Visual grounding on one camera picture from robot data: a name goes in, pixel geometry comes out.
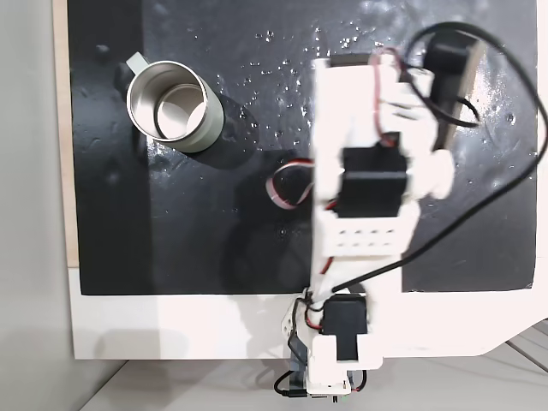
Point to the black camera with mount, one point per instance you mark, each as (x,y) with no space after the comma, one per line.
(445,60)

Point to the grey-green metal mug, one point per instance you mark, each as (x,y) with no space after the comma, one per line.
(210,124)

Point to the white board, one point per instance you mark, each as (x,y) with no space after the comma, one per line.
(171,325)

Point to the beige wooden board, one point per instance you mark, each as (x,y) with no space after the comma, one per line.
(62,128)

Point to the black table clamp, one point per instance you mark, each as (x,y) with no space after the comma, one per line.
(297,355)

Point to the black mat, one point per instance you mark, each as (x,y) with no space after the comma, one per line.
(192,214)

